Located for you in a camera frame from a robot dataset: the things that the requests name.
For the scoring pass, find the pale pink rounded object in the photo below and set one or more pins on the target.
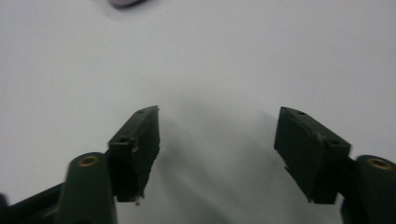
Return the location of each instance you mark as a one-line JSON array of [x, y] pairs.
[[124, 2]]

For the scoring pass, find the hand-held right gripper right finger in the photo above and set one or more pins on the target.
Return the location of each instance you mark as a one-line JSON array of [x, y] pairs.
[[311, 155]]

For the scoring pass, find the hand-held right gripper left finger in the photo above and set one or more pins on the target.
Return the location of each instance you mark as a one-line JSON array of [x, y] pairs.
[[134, 152]]

